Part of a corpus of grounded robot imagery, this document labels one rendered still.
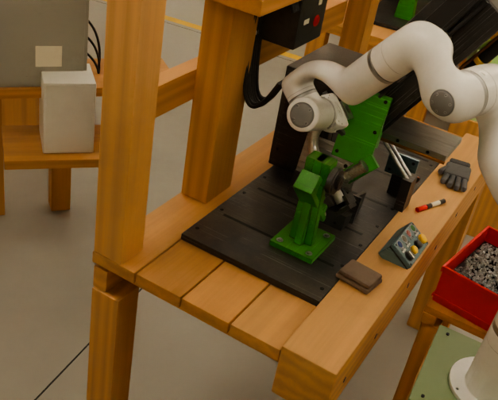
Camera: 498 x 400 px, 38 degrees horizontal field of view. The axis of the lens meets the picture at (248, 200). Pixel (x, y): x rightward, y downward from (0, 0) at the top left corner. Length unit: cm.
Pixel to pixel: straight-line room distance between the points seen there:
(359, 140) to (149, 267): 69
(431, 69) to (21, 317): 203
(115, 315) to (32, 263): 136
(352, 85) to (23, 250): 205
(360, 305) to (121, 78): 80
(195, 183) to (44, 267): 130
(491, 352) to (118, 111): 97
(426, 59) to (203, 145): 76
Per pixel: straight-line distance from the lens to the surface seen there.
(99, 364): 215
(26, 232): 348
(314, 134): 210
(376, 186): 238
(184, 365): 287
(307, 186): 183
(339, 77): 171
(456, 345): 187
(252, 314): 178
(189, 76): 197
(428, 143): 220
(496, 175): 152
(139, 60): 160
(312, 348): 170
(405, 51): 159
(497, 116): 157
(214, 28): 193
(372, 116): 207
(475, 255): 224
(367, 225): 217
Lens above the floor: 204
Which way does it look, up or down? 32 degrees down
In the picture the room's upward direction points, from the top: 10 degrees clockwise
